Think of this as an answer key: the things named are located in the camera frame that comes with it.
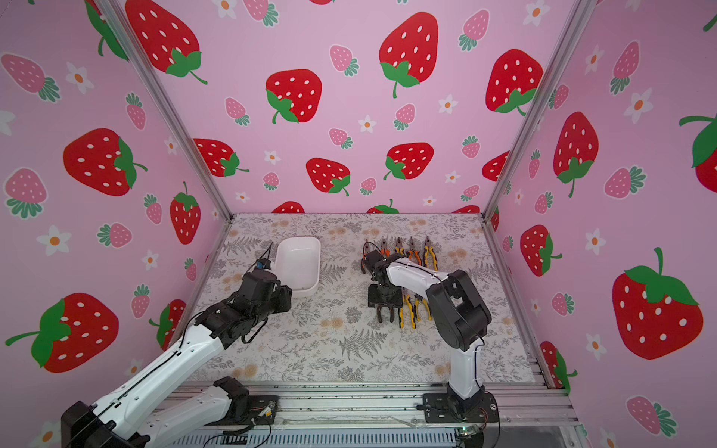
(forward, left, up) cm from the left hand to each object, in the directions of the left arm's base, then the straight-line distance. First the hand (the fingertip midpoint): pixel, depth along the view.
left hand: (289, 290), depth 80 cm
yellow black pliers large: (+28, -35, -14) cm, 47 cm away
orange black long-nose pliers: (+26, -40, -14) cm, 50 cm away
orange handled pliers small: (+24, -21, -15) cm, 36 cm away
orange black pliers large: (+27, -29, -14) cm, 42 cm away
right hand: (+4, -30, -15) cm, 34 cm away
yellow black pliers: (0, -34, -14) cm, 37 cm away
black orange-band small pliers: (+2, -27, -15) cm, 31 cm away
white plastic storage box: (+23, +5, -19) cm, 30 cm away
